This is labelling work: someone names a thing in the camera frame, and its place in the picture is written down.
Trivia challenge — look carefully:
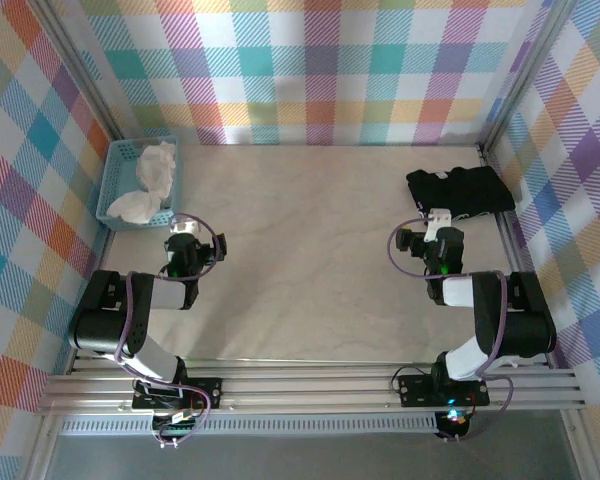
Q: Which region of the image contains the aluminium frame post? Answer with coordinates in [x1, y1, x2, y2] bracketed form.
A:
[479, 0, 579, 154]
[29, 0, 131, 149]

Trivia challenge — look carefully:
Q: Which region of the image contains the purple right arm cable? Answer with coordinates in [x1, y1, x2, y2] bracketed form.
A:
[386, 217, 514, 444]

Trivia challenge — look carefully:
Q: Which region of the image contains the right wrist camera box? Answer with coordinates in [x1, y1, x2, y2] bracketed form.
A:
[426, 208, 453, 244]

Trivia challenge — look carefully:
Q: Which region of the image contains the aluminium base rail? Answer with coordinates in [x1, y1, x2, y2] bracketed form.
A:
[34, 355, 589, 416]

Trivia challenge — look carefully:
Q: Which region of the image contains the blue perforated plastic basket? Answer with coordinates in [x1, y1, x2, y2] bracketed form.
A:
[95, 135, 182, 232]

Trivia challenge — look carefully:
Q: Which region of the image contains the folded black t-shirt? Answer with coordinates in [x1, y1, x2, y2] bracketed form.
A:
[405, 166, 517, 225]

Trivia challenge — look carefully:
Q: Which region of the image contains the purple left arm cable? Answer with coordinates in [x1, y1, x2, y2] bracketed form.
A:
[112, 213, 228, 449]

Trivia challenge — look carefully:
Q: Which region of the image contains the white t-shirt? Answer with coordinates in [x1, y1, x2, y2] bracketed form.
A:
[105, 140, 178, 226]

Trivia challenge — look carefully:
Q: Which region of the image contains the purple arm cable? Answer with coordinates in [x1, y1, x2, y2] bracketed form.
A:
[112, 213, 228, 449]
[386, 217, 514, 444]

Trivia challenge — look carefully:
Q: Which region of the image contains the grey slotted cable duct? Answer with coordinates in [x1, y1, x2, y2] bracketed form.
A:
[58, 417, 440, 437]

